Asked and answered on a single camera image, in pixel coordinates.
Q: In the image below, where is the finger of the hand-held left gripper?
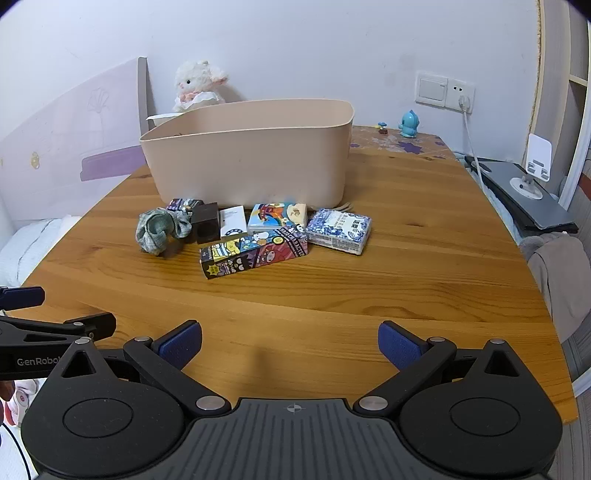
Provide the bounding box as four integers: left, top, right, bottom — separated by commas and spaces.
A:
0, 285, 45, 310
0, 312, 117, 346

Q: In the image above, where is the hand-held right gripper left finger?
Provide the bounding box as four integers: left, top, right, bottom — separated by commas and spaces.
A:
41, 319, 232, 414

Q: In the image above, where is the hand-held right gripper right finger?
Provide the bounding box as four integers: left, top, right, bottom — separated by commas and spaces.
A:
353, 320, 539, 414

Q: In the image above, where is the pink white cloth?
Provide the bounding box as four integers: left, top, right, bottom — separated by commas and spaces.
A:
4, 379, 40, 428

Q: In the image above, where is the white bedding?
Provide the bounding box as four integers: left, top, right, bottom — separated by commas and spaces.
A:
0, 217, 78, 288

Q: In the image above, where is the grey green sock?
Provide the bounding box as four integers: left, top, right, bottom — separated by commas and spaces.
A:
136, 207, 193, 256

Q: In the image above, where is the long cartoon print box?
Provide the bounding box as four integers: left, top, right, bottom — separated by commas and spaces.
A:
199, 226, 310, 280

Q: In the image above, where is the black cube box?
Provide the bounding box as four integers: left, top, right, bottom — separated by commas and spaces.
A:
190, 202, 221, 245

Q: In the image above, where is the blue white tissue pack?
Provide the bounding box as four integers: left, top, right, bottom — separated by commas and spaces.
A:
305, 208, 374, 256

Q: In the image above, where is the white small box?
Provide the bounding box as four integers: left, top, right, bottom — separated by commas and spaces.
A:
218, 205, 249, 240

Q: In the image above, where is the small patterned box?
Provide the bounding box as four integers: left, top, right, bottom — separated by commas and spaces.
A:
165, 198, 206, 214

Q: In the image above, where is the cartoon print tissue pack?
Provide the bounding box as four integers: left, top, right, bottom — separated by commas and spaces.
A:
246, 202, 309, 236

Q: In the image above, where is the pink bed headboard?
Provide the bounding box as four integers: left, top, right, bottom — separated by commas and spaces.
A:
0, 56, 154, 228

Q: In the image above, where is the grey brown cloth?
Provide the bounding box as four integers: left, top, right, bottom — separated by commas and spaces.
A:
519, 232, 591, 345

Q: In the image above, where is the grey chair seat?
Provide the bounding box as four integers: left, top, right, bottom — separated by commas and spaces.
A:
560, 318, 591, 398

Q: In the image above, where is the beige plastic storage bin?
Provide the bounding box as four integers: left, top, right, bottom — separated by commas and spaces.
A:
140, 98, 355, 211

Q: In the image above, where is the grey laptop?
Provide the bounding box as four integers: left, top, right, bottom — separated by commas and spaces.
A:
464, 155, 580, 234
475, 160, 571, 225

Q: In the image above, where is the purple flower table mat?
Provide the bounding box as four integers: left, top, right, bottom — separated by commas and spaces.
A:
348, 124, 458, 161

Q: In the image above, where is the blue figurine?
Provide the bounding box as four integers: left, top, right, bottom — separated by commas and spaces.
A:
398, 109, 419, 138

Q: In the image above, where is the white phone stand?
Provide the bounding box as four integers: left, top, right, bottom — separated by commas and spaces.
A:
510, 133, 554, 200

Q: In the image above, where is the white plush lamb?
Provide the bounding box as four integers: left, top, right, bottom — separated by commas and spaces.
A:
172, 60, 230, 113

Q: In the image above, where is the light wooden shelf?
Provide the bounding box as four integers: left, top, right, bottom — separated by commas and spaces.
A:
530, 0, 591, 214

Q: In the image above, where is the black cable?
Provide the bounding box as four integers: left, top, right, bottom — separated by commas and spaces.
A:
0, 422, 34, 480

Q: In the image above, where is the white plug with cable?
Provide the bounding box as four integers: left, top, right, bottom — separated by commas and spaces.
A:
457, 94, 491, 195

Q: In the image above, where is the white wall switch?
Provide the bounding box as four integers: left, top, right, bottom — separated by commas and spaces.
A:
414, 70, 449, 107

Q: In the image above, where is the white wall socket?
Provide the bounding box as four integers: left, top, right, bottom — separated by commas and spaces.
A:
445, 76, 476, 113

